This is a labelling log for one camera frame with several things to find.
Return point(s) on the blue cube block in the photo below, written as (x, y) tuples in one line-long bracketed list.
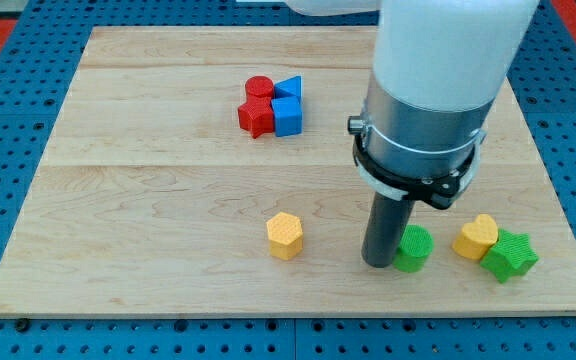
[(288, 116)]

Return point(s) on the green cylinder block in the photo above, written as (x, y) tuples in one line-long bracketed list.
[(415, 247)]

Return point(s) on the red star block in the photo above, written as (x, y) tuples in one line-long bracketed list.
[(256, 116)]

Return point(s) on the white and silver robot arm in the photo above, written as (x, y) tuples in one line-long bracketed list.
[(437, 68)]

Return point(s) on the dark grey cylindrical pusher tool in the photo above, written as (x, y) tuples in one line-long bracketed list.
[(386, 225)]

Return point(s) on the yellow hexagon block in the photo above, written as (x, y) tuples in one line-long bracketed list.
[(285, 235)]

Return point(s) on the yellow heart block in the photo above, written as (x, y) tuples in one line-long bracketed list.
[(476, 238)]

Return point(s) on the red cylinder block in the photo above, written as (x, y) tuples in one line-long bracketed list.
[(259, 87)]

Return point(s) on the green star block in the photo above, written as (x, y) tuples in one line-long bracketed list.
[(511, 256)]

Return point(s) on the blue triangle block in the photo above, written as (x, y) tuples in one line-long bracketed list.
[(291, 87)]

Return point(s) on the light wooden board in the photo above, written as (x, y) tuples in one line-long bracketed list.
[(150, 201)]

